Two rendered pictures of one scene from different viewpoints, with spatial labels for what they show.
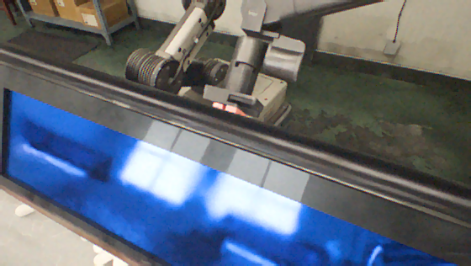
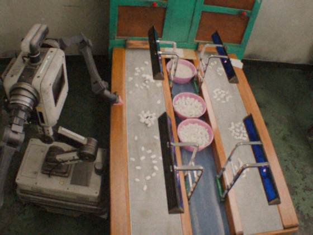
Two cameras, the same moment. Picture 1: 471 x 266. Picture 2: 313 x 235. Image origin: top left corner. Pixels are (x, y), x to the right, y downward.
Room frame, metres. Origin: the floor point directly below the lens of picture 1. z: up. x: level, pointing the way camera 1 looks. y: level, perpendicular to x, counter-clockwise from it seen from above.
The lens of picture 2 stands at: (1.06, 1.35, 2.39)
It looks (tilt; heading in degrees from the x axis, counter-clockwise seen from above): 48 degrees down; 232
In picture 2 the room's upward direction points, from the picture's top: 10 degrees clockwise
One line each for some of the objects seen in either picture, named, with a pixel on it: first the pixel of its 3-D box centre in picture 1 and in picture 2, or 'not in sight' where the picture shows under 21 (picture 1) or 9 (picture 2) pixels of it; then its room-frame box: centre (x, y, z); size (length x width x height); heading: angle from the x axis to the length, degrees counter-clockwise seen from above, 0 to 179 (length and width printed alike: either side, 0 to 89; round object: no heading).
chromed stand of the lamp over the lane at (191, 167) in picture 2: not in sight; (179, 175); (0.35, 0.76, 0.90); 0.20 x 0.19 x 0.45; 64
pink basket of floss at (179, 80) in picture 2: not in sight; (180, 72); (-0.33, -0.19, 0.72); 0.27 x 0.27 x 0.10
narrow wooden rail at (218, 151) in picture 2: not in sight; (211, 125); (-0.21, 0.43, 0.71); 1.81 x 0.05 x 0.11; 64
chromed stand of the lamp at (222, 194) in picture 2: not in sight; (241, 172); (-0.01, 0.93, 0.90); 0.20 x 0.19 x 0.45; 64
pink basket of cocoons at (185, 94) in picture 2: not in sight; (188, 108); (-0.14, 0.21, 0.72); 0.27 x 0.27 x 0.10
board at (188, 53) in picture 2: not in sight; (178, 53); (-0.43, -0.38, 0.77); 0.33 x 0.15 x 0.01; 154
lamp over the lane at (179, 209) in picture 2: not in sight; (170, 158); (0.42, 0.72, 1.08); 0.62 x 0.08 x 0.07; 64
